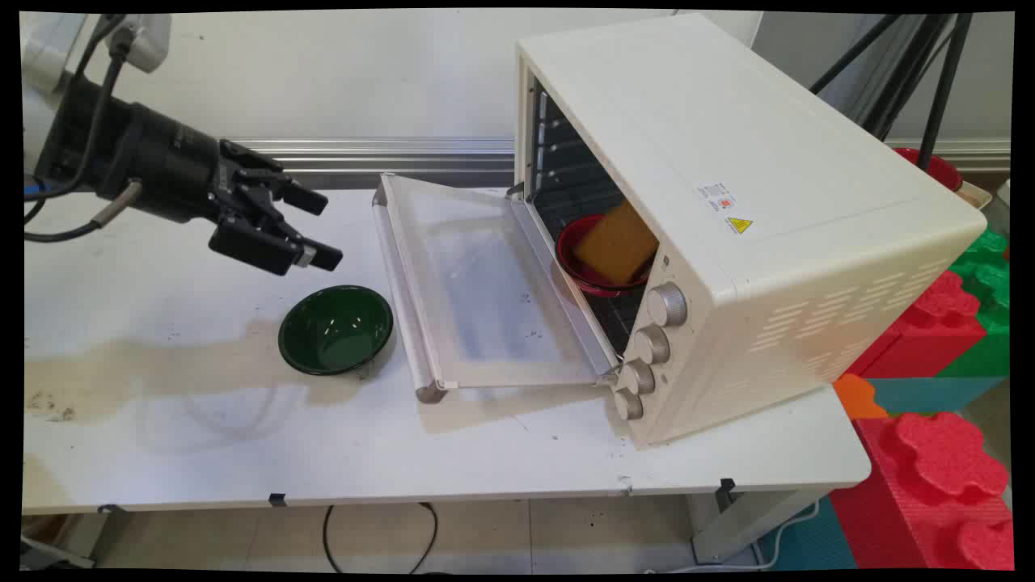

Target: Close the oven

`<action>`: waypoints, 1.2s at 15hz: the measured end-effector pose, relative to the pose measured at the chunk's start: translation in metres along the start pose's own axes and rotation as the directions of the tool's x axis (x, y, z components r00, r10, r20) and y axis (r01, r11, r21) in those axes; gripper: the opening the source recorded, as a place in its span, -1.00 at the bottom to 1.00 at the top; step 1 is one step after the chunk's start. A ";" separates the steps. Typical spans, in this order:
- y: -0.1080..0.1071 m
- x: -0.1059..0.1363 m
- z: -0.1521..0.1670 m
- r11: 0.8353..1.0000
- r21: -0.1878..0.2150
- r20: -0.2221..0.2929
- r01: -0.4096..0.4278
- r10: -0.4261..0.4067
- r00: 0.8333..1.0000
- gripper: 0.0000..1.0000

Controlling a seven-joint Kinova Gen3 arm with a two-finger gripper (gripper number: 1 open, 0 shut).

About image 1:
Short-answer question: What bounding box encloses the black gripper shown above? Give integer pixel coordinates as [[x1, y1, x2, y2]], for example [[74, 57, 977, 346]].
[[120, 103, 344, 277]]

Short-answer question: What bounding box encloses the glass oven door with handle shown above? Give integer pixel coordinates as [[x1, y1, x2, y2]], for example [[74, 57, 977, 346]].
[[371, 172, 623, 404]]

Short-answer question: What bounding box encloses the dark green bowl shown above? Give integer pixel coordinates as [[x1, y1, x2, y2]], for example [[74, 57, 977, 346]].
[[277, 285, 395, 377]]

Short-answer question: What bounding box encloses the red bowl in oven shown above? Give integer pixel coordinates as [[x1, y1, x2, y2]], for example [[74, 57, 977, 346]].
[[555, 214, 657, 297]]

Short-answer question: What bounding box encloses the yellow sponge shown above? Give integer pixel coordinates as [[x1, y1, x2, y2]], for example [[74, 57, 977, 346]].
[[573, 200, 660, 286]]

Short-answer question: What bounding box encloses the white table leg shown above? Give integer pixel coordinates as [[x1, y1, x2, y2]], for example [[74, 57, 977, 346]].
[[687, 485, 834, 564], [23, 511, 134, 568]]

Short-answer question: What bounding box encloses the white product label sticker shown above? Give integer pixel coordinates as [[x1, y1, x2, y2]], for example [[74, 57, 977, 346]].
[[697, 183, 738, 213]]

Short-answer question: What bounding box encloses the cream toaster oven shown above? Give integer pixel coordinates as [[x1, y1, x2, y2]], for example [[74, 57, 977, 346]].
[[514, 12, 989, 448]]

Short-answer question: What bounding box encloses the orange foam piece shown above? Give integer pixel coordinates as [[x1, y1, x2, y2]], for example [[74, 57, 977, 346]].
[[833, 373, 889, 421]]

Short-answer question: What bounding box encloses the teal foam floor mat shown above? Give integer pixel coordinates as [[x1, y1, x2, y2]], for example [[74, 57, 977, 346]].
[[760, 493, 858, 571]]

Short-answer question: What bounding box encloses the red background bowl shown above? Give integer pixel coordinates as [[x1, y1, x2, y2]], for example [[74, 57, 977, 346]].
[[892, 147, 963, 192]]

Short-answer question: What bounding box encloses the small red foam block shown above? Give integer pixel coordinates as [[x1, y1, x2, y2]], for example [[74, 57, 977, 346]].
[[845, 271, 1010, 379]]

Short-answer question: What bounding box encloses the teal foam block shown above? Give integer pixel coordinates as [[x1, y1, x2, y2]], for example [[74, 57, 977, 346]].
[[865, 377, 1008, 415]]

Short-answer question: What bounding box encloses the black tripod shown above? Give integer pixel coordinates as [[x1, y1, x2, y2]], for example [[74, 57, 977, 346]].
[[809, 12, 975, 171]]

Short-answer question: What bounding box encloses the large red foam block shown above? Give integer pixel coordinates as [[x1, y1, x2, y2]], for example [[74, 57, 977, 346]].
[[829, 412, 1016, 571]]

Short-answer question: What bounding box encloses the green foam block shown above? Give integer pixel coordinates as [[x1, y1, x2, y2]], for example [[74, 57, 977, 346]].
[[938, 228, 1012, 377]]

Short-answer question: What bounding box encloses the aluminium wall rail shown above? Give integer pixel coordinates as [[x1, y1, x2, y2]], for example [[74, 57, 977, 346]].
[[230, 137, 516, 175]]

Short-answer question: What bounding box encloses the grey-tipped gripper cable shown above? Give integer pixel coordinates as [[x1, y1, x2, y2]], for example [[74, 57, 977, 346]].
[[24, 179, 145, 243]]

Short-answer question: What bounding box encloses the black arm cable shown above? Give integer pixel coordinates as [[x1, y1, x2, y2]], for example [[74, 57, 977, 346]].
[[24, 16, 132, 203]]

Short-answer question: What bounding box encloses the black floor cable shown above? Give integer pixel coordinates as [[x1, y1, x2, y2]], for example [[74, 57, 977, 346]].
[[323, 503, 439, 575]]

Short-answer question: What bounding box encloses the white floor cable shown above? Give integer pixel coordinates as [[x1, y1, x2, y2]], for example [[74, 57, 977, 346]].
[[647, 497, 822, 573]]

